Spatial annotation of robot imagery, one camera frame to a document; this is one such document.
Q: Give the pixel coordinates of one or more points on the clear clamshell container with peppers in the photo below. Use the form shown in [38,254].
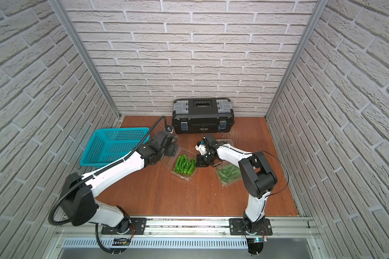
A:
[183,164]

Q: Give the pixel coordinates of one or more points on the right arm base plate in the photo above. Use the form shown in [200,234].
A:
[244,226]

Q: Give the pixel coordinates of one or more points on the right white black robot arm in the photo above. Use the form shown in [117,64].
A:
[258,176]

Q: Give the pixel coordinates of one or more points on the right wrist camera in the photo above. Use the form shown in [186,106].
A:
[201,148]

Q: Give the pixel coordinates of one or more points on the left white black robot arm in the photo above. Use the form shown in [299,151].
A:
[77,203]

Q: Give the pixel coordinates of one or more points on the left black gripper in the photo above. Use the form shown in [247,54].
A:
[170,148]

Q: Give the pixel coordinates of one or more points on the teal plastic perforated basket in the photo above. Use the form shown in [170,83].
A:
[110,144]

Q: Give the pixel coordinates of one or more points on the middle clear pepper container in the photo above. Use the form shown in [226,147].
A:
[228,173]

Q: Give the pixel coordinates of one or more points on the clear pepper container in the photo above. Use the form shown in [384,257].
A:
[227,141]
[228,173]

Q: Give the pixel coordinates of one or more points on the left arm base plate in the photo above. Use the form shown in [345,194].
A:
[126,227]

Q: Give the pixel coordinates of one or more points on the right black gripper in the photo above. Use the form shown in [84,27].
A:
[200,162]

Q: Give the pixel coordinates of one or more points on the black grey toolbox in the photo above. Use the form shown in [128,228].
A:
[202,115]

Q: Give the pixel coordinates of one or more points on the aluminium front rail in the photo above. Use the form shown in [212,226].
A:
[222,227]

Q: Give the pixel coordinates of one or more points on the far clear pepper container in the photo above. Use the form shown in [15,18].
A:
[227,141]

